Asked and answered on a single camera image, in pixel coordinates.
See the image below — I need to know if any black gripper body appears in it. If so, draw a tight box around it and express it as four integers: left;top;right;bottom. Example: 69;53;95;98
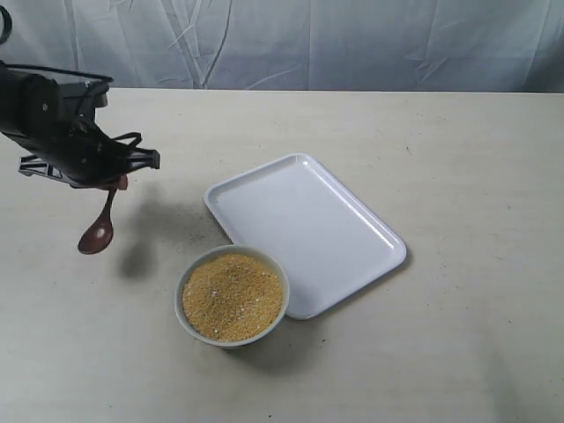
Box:
18;78;160;188

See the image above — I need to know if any brown wooden spoon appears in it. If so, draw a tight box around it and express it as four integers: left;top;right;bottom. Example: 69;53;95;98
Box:
78;188;116;255

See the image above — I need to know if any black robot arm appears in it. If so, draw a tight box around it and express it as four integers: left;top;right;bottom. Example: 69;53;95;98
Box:
1;63;160;189

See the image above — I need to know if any brown granular powder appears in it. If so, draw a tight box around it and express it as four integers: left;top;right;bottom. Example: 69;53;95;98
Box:
180;253;286;343

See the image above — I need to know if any white ceramic bowl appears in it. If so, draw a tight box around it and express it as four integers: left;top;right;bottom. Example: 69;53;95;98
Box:
174;245;290;349

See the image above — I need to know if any white rectangular plastic tray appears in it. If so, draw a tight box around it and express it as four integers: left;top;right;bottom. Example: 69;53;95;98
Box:
204;153;407;320

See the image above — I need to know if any grey-white backdrop curtain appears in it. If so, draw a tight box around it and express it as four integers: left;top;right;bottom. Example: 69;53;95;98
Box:
1;0;563;93

